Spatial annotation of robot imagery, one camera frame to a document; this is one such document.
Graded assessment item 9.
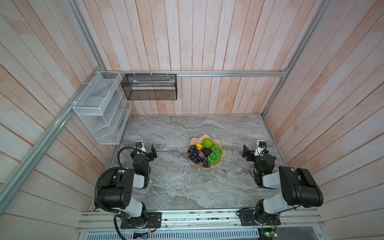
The green grape bunch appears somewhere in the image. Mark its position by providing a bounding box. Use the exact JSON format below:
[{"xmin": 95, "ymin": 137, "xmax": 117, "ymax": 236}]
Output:
[{"xmin": 208, "ymin": 145, "xmax": 224, "ymax": 165}]

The black grape bunch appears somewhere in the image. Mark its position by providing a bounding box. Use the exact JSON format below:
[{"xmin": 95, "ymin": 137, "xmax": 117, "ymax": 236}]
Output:
[{"xmin": 187, "ymin": 145, "xmax": 210, "ymax": 168}]

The dark fake avocado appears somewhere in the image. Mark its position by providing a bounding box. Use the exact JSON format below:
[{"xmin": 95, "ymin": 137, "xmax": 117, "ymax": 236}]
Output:
[{"xmin": 201, "ymin": 148, "xmax": 212, "ymax": 158}]

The green custard apple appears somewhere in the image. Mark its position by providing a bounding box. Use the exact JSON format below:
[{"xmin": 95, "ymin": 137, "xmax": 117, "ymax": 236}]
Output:
[{"xmin": 202, "ymin": 138, "xmax": 215, "ymax": 149}]

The yellow fake pear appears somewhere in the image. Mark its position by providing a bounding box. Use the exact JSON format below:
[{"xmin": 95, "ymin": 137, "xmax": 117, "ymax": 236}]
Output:
[{"xmin": 195, "ymin": 144, "xmax": 203, "ymax": 151}]

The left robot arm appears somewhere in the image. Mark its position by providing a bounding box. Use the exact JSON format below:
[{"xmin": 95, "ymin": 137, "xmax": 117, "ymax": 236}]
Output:
[{"xmin": 94, "ymin": 141, "xmax": 157, "ymax": 224}]

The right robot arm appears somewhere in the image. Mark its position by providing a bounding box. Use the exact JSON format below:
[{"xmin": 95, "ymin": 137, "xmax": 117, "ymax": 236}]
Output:
[{"xmin": 242, "ymin": 141, "xmax": 324, "ymax": 224}]

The pink wavy fruit bowl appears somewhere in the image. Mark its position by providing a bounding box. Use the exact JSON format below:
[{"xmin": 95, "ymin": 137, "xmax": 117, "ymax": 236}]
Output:
[{"xmin": 186, "ymin": 135, "xmax": 226, "ymax": 170}]

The black mesh basket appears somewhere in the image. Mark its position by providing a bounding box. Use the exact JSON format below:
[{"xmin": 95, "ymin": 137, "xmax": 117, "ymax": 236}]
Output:
[{"xmin": 121, "ymin": 73, "xmax": 178, "ymax": 101}]

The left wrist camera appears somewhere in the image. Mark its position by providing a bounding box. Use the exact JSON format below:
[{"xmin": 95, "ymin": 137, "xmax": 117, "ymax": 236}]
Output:
[{"xmin": 135, "ymin": 141, "xmax": 147, "ymax": 154}]

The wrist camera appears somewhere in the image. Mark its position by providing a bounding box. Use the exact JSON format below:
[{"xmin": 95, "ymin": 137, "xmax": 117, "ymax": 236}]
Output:
[
  {"xmin": 135, "ymin": 141, "xmax": 147, "ymax": 154},
  {"xmin": 254, "ymin": 140, "xmax": 269, "ymax": 156}
]

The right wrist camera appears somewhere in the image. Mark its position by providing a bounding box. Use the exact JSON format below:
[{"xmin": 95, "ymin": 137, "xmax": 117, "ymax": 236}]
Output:
[{"xmin": 254, "ymin": 140, "xmax": 269, "ymax": 156}]

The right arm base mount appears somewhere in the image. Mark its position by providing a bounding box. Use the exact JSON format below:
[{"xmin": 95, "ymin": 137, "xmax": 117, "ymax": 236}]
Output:
[{"xmin": 236, "ymin": 208, "xmax": 281, "ymax": 226}]

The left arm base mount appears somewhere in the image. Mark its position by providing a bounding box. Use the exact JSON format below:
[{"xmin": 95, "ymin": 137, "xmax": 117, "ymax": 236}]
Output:
[{"xmin": 121, "ymin": 212, "xmax": 162, "ymax": 230}]

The white wire mesh shelf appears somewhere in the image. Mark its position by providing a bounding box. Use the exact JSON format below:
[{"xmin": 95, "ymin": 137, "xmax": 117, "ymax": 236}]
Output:
[{"xmin": 73, "ymin": 71, "xmax": 132, "ymax": 145}]

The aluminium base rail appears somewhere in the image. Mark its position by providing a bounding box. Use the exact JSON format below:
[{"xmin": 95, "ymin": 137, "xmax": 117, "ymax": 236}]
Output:
[{"xmin": 75, "ymin": 208, "xmax": 325, "ymax": 233}]

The aluminium frame bar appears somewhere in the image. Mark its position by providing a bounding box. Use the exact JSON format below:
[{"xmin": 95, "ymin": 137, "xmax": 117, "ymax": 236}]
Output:
[{"xmin": 116, "ymin": 70, "xmax": 288, "ymax": 78}]

